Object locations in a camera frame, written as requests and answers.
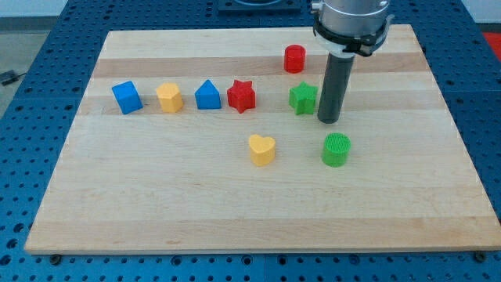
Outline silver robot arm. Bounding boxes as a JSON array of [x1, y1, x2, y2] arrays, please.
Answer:
[[311, 0, 390, 37]]

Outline light wooden board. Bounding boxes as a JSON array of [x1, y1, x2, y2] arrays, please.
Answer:
[[25, 24, 500, 255]]

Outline yellow heart block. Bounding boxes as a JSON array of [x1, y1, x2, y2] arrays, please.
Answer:
[[248, 134, 276, 166]]

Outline red star block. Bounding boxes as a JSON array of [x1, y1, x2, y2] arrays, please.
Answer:
[[227, 80, 256, 114]]

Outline blue triangle house block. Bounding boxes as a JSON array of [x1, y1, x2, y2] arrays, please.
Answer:
[[195, 80, 222, 110]]

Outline green star block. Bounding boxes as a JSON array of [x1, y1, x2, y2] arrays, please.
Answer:
[[289, 81, 318, 115]]

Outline green cylinder block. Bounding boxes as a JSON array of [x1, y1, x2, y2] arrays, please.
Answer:
[[321, 132, 351, 168]]

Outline yellow pentagon block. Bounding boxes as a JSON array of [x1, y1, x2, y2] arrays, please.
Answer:
[[156, 82, 184, 113]]

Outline red cylinder block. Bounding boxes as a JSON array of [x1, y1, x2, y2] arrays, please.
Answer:
[[283, 45, 306, 74]]

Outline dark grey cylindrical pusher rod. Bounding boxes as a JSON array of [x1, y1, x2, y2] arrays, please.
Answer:
[[317, 54, 354, 124]]

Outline blue cube block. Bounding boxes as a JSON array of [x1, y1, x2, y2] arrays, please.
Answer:
[[111, 81, 143, 114]]

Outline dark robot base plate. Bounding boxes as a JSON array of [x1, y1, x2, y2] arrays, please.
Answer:
[[218, 0, 301, 13]]

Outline black clamp ring with cable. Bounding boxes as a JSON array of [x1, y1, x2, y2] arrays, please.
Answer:
[[312, 14, 395, 59]]

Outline black cable on floor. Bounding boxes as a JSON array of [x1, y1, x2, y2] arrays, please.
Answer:
[[0, 69, 27, 87]]

